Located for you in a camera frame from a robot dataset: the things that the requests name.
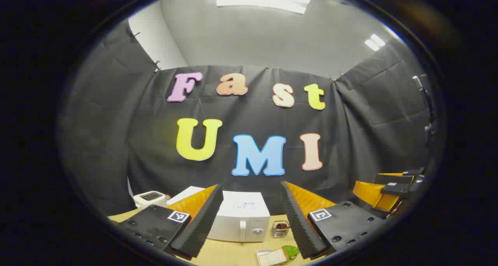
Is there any white microwave oven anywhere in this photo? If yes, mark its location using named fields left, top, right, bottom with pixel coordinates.
left=167, top=186, right=271, bottom=243

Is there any small ceiling light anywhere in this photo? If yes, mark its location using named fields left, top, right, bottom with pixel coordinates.
left=365, top=33, right=386, bottom=51

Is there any white toaster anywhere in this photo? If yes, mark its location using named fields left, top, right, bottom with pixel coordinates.
left=133, top=191, right=168, bottom=211

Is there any wire mesh basket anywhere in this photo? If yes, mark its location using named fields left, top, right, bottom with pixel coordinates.
left=272, top=220, right=290, bottom=238

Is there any sandwich with lettuce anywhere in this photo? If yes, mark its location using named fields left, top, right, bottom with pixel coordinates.
left=260, top=245, right=300, bottom=266

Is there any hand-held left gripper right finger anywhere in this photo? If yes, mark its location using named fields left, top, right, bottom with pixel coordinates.
left=279, top=180, right=386, bottom=260

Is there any white rectangular tray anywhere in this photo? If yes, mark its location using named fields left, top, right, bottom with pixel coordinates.
left=256, top=249, right=290, bottom=266

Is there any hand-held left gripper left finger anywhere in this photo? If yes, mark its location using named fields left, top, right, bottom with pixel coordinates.
left=117, top=184, right=224, bottom=261

